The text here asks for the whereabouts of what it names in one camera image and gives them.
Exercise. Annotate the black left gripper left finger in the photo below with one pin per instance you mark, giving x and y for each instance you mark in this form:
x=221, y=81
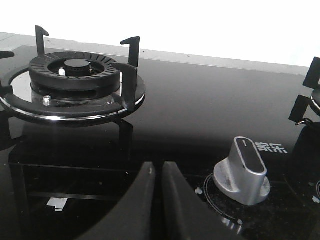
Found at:
x=130, y=219

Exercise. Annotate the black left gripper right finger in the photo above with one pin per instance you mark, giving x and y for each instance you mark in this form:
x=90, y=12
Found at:
x=187, y=217

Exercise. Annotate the right black pot support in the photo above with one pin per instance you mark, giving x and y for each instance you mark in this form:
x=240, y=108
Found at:
x=312, y=81

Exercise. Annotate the silver stove control knob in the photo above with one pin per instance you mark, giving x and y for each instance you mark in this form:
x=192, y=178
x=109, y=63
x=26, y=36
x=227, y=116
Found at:
x=242, y=176

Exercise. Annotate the black glass gas cooktop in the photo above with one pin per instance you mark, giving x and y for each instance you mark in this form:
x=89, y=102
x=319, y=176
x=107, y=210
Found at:
x=59, y=179

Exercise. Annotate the left black gas burner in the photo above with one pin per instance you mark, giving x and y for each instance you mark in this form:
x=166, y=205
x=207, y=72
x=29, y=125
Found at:
x=74, y=76

